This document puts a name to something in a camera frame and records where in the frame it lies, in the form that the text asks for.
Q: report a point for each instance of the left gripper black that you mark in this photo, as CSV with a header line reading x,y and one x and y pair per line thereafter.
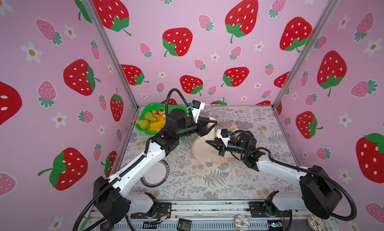
x,y
202,131

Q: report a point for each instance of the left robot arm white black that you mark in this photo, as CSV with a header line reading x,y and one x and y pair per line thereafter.
x,y
111,195

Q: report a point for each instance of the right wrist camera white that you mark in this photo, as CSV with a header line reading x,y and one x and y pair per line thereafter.
x,y
223,134

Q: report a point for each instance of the green plastic fruit basket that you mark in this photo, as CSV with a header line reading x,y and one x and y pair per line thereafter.
x,y
158,107

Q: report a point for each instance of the black square tag left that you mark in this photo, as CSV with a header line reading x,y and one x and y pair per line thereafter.
x,y
106,226

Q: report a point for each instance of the aluminium frame post left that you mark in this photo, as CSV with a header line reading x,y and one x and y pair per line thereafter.
x,y
90,8

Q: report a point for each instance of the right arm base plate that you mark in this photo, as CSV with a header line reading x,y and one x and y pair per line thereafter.
x,y
259,209

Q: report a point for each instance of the black square tag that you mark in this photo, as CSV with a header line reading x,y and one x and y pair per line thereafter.
x,y
184,225
106,226

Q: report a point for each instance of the round white plate dark rim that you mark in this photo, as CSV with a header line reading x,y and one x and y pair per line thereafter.
x,y
157,175

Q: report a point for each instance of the white sprinkled donut centre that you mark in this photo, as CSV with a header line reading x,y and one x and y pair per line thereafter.
x,y
241,223

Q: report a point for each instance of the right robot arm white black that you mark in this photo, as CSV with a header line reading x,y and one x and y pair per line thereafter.
x,y
317,194

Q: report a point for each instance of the white sprinkled donut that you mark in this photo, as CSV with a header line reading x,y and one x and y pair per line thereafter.
x,y
241,223
316,223

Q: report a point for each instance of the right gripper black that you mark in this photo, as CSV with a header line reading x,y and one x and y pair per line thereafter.
x,y
221,147

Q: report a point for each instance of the aluminium frame post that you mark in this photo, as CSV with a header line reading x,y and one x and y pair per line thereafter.
x,y
325,16
90,8

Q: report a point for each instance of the aluminium frame post right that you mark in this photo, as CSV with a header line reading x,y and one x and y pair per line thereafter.
x,y
325,16

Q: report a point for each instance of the black square tag centre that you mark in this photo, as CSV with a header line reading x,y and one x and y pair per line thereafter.
x,y
184,225

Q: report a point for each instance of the green fake pear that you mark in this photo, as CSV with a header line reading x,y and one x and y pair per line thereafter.
x,y
149,116

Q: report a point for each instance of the banana print plastic bag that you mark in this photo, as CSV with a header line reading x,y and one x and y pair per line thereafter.
x,y
203,152

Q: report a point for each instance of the yellow fake banana bunch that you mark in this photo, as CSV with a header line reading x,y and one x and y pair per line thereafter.
x,y
156,126

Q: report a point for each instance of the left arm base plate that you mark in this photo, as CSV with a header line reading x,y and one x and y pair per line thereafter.
x,y
157,211

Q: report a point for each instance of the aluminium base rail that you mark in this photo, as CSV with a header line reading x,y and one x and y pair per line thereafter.
x,y
219,215

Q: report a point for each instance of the white sprinkled donut right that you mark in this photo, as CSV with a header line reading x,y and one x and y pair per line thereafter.
x,y
316,223

